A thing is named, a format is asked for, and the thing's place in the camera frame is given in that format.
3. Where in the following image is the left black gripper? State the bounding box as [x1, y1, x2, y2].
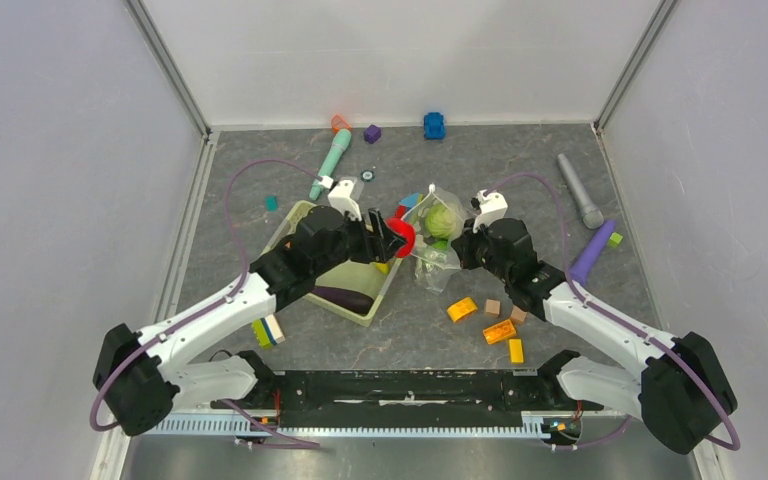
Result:
[313, 207, 406, 277]

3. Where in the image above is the clear polka dot zip bag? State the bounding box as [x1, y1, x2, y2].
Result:
[399, 184, 468, 293]

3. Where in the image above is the yellow brick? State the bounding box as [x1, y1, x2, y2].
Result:
[507, 338, 525, 364]

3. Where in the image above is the tan cube left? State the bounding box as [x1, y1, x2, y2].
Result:
[484, 299, 501, 318]

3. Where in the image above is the orange wire shape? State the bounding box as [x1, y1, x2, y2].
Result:
[330, 114, 352, 134]

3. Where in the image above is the red toy apple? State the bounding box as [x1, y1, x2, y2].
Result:
[386, 217, 416, 258]

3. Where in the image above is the tan cube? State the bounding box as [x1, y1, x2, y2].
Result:
[484, 299, 501, 318]
[508, 306, 528, 325]

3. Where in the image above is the grey toy microphone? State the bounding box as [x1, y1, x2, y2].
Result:
[556, 153, 605, 230]

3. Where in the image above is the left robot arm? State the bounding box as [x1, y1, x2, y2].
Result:
[90, 206, 415, 436]

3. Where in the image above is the purple toy cylinder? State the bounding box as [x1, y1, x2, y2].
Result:
[569, 219, 616, 286]

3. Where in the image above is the green white toy cabbage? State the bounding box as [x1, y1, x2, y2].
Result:
[424, 203, 462, 240]

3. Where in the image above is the orange rounded brick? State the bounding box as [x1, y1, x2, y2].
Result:
[446, 297, 478, 323]

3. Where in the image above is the small teal block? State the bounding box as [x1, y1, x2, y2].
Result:
[264, 195, 279, 212]

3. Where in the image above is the red blue green block stack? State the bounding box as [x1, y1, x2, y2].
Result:
[393, 193, 424, 222]

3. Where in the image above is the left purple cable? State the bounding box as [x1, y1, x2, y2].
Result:
[89, 158, 332, 433]

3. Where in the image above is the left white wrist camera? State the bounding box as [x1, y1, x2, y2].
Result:
[327, 177, 363, 221]

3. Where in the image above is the purple toy eggplant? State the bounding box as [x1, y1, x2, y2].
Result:
[312, 286, 374, 315]

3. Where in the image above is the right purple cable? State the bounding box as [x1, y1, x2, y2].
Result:
[486, 172, 742, 452]

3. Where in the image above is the purple cable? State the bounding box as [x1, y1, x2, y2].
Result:
[89, 158, 332, 433]
[486, 172, 742, 452]

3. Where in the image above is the tan cube right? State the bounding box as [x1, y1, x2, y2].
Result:
[508, 306, 528, 325]

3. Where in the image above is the light green plastic basket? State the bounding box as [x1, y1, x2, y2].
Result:
[249, 202, 410, 326]

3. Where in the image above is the small lime green block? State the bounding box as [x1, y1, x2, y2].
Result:
[607, 232, 624, 248]

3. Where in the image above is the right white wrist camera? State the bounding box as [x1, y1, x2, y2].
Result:
[470, 189, 508, 233]

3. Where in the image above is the teal toy microphone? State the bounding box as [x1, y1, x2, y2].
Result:
[318, 129, 352, 177]

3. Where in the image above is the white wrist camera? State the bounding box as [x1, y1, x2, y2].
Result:
[327, 177, 363, 221]
[470, 189, 508, 233]

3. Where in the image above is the purple building block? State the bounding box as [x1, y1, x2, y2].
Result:
[363, 124, 382, 144]

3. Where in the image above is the green toy cucumber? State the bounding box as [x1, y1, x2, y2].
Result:
[419, 240, 452, 270]

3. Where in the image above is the green blue white block stack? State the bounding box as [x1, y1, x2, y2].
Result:
[251, 314, 285, 349]

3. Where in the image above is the translucent orange brick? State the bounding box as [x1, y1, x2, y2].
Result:
[482, 319, 517, 345]

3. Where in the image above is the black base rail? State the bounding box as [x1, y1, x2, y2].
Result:
[236, 370, 603, 428]

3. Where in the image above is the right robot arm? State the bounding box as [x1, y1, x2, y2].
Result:
[452, 218, 739, 454]

